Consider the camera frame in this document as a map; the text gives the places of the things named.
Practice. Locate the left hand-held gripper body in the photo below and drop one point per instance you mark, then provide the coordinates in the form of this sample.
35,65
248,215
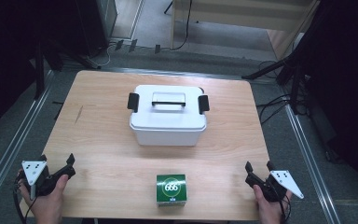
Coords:
31,172

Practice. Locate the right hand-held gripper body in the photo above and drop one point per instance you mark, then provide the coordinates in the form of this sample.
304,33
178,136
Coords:
287,182

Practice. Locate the green cardboard box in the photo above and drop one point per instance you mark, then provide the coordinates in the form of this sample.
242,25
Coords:
171,188

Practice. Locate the white plastic storage box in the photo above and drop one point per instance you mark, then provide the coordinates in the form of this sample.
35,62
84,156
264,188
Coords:
167,137

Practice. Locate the white lid with black clips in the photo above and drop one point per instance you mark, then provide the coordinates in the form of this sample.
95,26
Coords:
167,115

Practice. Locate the person's right hand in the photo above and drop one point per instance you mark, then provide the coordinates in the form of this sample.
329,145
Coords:
268,211

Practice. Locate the person's left hand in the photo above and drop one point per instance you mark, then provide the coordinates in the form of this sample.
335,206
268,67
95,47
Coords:
48,205

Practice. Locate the black metal stand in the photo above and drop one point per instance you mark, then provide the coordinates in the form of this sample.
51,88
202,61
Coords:
38,71

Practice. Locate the black tripod stand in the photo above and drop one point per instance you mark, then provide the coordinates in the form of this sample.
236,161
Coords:
295,81

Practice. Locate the black tape piece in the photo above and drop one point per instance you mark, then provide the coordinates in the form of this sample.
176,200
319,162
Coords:
157,49
118,45
132,45

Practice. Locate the black cabinet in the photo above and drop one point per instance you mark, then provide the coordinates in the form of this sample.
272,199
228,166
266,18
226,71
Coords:
96,25

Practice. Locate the light wooden furniture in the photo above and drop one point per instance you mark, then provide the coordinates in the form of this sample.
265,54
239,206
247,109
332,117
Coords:
245,14

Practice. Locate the metal floor rail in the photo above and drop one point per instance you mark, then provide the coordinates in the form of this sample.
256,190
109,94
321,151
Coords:
12,146
307,155

